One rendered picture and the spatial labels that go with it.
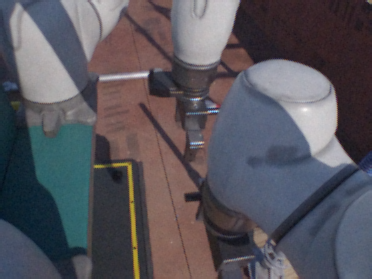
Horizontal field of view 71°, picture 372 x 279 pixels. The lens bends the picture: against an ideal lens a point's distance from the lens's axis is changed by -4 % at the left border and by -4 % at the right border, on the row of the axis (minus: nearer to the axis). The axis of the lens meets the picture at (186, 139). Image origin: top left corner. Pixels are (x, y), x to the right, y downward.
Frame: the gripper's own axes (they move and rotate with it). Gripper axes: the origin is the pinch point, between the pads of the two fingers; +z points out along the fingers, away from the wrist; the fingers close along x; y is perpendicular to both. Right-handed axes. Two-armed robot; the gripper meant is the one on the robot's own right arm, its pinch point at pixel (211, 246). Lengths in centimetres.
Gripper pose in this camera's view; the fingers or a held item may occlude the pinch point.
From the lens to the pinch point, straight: 53.9
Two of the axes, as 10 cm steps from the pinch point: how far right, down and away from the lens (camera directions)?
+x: 1.7, 7.5, -6.3
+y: -9.8, 0.7, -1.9
